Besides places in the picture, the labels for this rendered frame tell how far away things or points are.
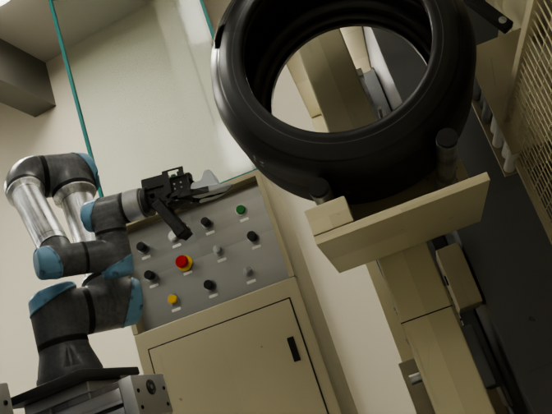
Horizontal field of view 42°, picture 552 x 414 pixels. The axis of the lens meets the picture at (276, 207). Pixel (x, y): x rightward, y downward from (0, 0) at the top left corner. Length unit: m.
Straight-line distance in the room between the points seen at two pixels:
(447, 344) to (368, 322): 2.52
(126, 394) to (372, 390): 2.83
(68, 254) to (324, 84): 0.81
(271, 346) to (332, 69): 0.83
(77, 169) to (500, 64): 1.12
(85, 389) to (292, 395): 0.74
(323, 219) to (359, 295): 2.85
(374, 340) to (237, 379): 2.14
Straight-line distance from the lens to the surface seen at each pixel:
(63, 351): 1.72
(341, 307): 4.34
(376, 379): 4.28
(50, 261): 1.67
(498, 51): 1.92
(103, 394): 1.63
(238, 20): 1.68
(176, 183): 1.69
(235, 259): 2.32
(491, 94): 1.87
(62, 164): 2.01
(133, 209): 1.70
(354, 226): 1.47
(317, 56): 2.03
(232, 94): 1.61
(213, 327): 2.25
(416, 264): 1.82
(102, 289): 1.79
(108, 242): 1.71
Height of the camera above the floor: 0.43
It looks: 18 degrees up
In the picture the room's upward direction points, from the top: 19 degrees counter-clockwise
